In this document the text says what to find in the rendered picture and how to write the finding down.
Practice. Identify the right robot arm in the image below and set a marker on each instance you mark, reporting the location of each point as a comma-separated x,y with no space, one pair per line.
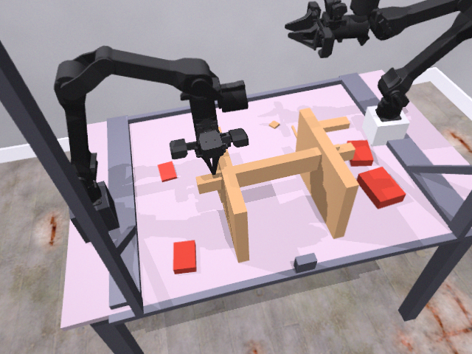
394,84

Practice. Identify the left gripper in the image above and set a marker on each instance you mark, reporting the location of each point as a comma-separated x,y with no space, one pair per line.
179,148

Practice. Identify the tan wooden rail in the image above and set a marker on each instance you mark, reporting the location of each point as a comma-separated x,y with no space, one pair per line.
273,168

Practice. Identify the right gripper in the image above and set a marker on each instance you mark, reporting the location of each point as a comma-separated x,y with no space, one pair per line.
306,30

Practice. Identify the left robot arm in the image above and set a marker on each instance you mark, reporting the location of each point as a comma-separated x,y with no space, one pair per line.
192,76

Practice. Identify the tan wooden end board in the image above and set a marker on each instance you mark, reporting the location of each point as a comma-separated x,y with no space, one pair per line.
333,187
234,208

